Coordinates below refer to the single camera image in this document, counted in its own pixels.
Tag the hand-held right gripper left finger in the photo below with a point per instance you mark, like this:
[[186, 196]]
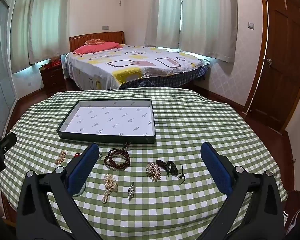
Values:
[[81, 170]]

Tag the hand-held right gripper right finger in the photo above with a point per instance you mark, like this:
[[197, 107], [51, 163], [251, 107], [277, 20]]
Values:
[[218, 170]]

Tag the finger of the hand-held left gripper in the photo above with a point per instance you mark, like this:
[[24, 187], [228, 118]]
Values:
[[8, 141]]

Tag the red knot gold charm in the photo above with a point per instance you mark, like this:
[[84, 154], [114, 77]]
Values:
[[61, 158], [76, 155]]

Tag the white bangle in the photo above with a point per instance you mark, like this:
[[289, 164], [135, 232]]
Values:
[[80, 194]]

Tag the silver rhinestone brooch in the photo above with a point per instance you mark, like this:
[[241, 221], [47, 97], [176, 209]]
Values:
[[131, 191]]

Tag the dark green shallow box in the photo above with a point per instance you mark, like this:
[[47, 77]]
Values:
[[110, 120]]

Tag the green checked tablecloth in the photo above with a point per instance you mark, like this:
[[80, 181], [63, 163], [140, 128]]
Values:
[[215, 120]]

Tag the glass door wardrobe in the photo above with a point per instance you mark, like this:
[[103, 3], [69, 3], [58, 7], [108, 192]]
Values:
[[1, 80]]

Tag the wooden nightstand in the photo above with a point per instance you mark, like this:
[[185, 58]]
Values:
[[52, 78]]

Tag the books on nightstand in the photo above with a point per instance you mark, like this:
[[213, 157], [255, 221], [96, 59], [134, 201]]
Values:
[[44, 68]]

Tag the red box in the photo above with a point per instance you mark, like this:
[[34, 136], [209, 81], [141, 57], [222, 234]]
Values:
[[55, 62]]

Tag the blue plaid bed sheet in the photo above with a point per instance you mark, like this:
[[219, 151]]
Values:
[[165, 81]]

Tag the pale green curtain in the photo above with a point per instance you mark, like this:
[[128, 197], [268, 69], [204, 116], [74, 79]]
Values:
[[21, 30], [50, 22], [162, 12], [207, 20]]

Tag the patterned white bed sheet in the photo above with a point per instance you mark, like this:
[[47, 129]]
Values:
[[130, 62]]

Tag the pink pillow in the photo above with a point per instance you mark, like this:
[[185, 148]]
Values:
[[97, 47]]

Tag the orange cushion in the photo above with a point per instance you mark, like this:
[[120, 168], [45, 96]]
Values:
[[94, 41]]

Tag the brown wooden door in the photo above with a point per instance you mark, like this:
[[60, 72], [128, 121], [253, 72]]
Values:
[[282, 55]]

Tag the wooden bed headboard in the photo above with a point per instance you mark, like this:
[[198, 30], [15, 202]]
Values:
[[97, 35]]

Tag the wall light switch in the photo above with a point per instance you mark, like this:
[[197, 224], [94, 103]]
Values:
[[251, 25]]

